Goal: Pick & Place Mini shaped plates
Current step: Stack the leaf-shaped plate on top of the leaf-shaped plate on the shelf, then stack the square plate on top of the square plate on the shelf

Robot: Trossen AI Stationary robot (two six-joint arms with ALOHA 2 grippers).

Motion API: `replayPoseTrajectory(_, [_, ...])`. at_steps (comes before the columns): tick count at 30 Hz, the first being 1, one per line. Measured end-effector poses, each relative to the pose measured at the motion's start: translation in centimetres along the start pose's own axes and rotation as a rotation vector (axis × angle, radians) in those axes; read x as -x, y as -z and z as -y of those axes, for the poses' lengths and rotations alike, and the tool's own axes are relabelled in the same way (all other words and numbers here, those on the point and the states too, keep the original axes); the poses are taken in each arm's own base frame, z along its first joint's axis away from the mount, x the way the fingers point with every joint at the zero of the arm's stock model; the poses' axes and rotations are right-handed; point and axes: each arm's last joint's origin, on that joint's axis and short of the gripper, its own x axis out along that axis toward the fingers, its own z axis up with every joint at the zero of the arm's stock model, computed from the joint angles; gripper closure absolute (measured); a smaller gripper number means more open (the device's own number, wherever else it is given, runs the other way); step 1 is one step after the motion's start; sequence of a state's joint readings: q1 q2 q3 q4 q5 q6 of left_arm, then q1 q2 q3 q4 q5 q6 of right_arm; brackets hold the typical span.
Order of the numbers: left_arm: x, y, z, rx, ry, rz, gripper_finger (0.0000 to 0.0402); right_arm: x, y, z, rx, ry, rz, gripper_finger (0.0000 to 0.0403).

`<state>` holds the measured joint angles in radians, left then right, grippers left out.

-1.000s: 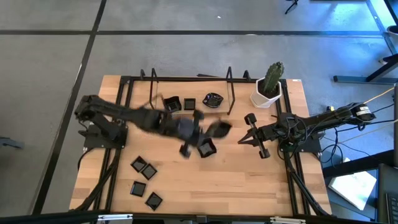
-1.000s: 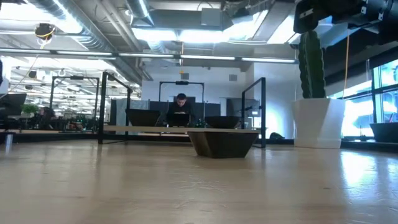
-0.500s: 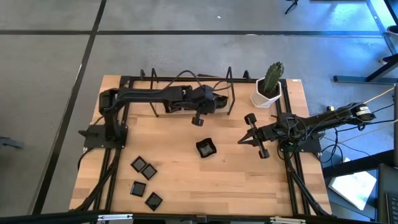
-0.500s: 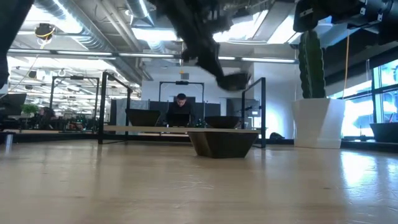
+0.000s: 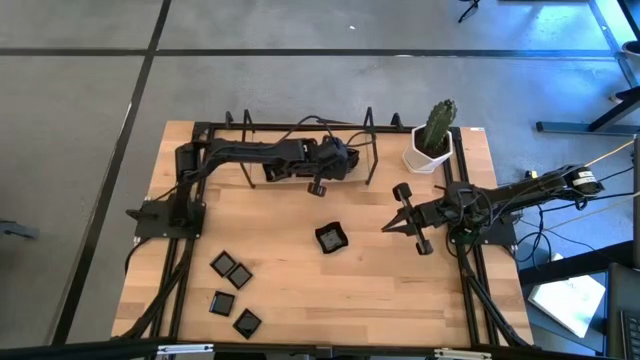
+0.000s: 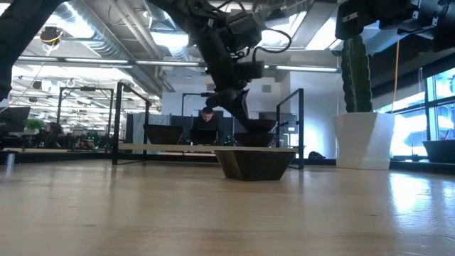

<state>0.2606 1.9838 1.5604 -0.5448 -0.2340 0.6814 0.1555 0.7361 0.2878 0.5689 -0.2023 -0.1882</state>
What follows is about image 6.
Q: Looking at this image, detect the white plant pot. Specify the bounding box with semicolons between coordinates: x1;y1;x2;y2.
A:
332;112;396;171

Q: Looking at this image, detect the silver metal post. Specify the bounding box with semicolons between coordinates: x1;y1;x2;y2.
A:
4;151;17;176

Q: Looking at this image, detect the black metal wooden rack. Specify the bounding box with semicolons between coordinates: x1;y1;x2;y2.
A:
112;81;152;166

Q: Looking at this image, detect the tall green cactus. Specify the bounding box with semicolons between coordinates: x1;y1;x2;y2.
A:
340;34;374;114

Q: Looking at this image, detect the black table edge rail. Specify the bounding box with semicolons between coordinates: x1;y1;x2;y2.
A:
0;150;455;175

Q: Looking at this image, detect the dark computer monitor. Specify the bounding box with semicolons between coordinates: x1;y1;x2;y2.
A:
0;105;31;133

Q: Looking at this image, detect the silver ventilation duct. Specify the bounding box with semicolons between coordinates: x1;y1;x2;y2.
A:
53;0;189;97

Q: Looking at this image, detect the green leafy plant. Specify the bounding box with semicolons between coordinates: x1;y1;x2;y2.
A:
23;118;47;144

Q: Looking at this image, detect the person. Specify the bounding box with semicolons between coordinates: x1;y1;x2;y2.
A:
190;106;225;146
37;122;67;149

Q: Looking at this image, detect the yellow cord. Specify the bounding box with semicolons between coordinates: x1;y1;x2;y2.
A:
391;37;402;114

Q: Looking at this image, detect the grey partition screen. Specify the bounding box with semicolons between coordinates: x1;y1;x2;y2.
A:
125;112;172;145

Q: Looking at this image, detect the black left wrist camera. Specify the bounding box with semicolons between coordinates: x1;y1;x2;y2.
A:
234;60;266;80

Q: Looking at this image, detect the long ceiling light strip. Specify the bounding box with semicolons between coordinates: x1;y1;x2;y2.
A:
17;55;341;73

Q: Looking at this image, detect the black wire dish rack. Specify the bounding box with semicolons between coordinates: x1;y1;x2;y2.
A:
275;87;306;170

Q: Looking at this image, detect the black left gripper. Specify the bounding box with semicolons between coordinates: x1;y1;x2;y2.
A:
196;26;252;129

